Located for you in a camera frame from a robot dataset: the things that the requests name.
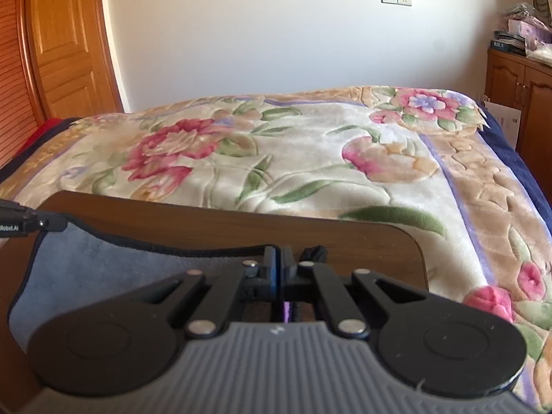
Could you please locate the clutter pile on cabinet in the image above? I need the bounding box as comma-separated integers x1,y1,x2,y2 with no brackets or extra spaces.
489,0,551,66

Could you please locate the red cloth at bedside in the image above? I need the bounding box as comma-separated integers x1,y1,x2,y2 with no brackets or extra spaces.
14,119,71,157

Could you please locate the white paper box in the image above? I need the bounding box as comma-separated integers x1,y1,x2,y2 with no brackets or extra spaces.
485,101,521,149

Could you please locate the wooden wardrobe door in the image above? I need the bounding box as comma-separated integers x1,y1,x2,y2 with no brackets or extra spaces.
0,0,126,169

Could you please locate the navy blue bed sheet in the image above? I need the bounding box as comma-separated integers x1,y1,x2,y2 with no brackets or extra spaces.
479,105,551,210

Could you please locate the wooden side cabinet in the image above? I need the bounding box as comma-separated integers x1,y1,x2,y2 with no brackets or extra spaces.
485,49,552,199

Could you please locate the floral plush blanket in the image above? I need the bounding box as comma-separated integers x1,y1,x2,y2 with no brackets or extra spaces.
1,86,551,412

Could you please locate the blue towel with black trim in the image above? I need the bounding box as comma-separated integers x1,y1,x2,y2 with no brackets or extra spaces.
8,220,266,351

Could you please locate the dark wooden lap table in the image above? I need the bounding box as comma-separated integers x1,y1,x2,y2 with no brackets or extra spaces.
1,191,428,413

